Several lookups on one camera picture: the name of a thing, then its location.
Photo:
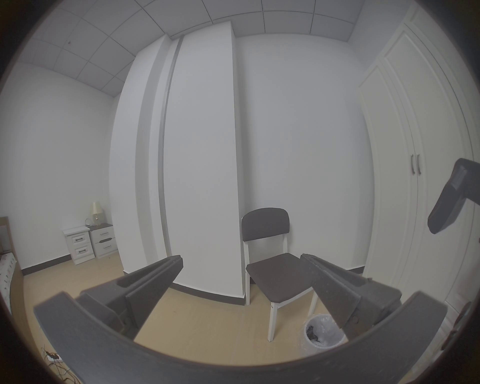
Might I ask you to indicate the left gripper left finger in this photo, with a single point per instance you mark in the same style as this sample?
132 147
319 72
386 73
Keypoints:
142 296

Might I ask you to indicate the clear plastic bag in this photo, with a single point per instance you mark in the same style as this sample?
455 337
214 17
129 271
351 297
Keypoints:
332 330

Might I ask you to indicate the white trash bin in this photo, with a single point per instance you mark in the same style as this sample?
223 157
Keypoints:
307 345

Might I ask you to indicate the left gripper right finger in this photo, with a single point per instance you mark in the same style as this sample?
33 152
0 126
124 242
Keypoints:
337 292

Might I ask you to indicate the white power strip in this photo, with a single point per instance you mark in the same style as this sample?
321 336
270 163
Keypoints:
53 356

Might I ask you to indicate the cream table lamp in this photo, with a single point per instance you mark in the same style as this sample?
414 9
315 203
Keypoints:
96 212

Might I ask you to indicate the grey and white chair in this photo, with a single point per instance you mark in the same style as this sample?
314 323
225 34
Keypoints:
273 277

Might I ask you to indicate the crumpled black plastic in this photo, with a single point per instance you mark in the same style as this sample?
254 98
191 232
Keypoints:
312 333

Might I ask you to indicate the white wardrobe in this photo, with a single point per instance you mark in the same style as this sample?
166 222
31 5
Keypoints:
412 131

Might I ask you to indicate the white dark-topped bedside table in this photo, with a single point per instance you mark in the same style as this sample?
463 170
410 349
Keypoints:
105 240

